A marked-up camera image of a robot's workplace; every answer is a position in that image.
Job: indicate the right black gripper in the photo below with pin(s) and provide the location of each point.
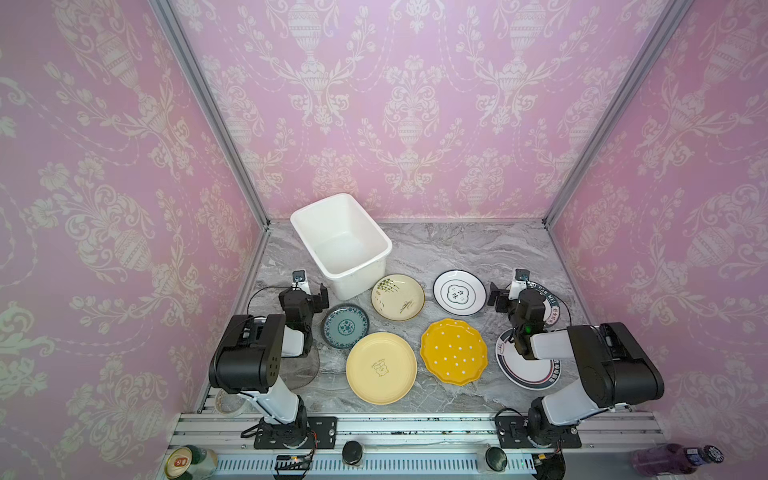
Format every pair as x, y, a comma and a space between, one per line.
498, 297

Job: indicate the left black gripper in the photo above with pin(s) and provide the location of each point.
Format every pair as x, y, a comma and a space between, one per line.
318, 298

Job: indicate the white plate green lettered rim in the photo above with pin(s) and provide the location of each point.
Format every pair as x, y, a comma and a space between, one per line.
551, 303

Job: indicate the yellow white-dotted scalloped plate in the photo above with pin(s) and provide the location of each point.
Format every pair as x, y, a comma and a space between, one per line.
454, 352

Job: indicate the pale yellow round plate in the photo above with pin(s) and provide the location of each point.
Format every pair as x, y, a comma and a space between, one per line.
381, 368

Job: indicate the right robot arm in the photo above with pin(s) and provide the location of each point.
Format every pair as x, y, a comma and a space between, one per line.
613, 368

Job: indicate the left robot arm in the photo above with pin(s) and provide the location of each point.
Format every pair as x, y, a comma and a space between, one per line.
247, 363

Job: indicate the white plastic bin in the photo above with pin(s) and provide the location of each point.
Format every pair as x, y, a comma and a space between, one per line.
346, 243

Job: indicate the teal patterned small plate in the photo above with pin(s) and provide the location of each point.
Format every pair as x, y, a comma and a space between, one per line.
344, 325

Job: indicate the white plate red-green rim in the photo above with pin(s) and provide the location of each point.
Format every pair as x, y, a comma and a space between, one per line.
534, 375

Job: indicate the clear glass plate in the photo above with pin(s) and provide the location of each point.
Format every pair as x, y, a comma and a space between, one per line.
299, 372

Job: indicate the white plate with clover emblem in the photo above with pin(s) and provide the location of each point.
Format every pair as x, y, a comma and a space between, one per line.
459, 292

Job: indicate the cream plate with green leaves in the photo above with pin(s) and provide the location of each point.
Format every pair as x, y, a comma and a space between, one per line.
398, 297

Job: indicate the tape roll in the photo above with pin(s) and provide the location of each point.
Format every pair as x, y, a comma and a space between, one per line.
229, 405

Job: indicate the right black knob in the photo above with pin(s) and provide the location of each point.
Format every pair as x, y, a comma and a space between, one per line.
494, 459

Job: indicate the black knob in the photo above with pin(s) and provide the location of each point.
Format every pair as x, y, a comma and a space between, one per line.
494, 459
353, 453

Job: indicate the left black knob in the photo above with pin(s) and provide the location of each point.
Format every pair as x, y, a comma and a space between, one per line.
353, 453

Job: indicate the green drink can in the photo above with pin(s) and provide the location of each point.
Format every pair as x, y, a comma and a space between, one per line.
191, 462

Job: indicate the purple plastic bottle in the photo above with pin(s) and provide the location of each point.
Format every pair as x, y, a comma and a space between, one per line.
674, 459

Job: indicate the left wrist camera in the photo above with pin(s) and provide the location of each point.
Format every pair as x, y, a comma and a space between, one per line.
300, 281

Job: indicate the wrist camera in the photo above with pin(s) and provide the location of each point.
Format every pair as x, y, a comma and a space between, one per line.
300, 281
519, 283

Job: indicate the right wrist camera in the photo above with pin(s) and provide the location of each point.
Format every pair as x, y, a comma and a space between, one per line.
519, 283

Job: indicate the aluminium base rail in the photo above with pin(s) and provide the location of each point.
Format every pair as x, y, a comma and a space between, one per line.
397, 445

